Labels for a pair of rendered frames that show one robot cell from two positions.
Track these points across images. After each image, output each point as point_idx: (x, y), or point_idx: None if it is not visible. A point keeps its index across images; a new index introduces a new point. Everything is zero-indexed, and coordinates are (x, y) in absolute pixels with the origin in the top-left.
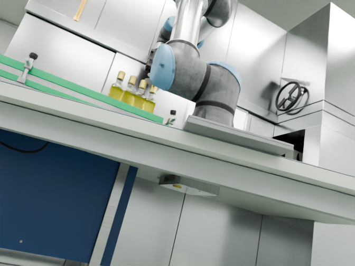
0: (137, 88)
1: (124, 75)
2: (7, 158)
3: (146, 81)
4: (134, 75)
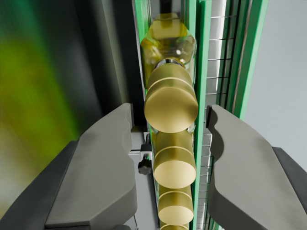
0: (28, 182)
1: (184, 225)
2: None
3: (194, 165)
4: (193, 216)
